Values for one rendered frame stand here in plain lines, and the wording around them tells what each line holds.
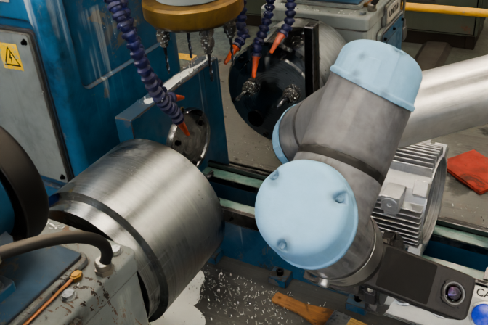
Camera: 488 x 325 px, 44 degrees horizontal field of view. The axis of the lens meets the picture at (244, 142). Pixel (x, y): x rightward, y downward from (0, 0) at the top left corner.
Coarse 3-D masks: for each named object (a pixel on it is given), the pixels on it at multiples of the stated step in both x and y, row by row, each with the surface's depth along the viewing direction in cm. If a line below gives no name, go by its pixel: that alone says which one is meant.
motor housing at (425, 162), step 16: (416, 144) 100; (432, 144) 101; (400, 160) 98; (416, 160) 96; (432, 160) 96; (400, 176) 97; (416, 176) 96; (432, 176) 96; (432, 192) 109; (416, 208) 94; (432, 208) 109; (384, 224) 97; (400, 224) 96; (416, 224) 95; (432, 224) 107; (416, 240) 96
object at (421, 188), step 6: (438, 144) 103; (444, 144) 102; (444, 150) 102; (414, 186) 94; (420, 186) 94; (426, 186) 93; (414, 192) 94; (420, 192) 93; (426, 192) 93; (426, 198) 94; (408, 246) 100; (420, 246) 100; (414, 252) 100; (420, 252) 100
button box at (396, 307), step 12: (480, 288) 75; (396, 300) 78; (480, 300) 74; (396, 312) 78; (408, 312) 77; (420, 312) 76; (468, 312) 74; (420, 324) 76; (432, 324) 75; (444, 324) 75; (456, 324) 74; (468, 324) 74
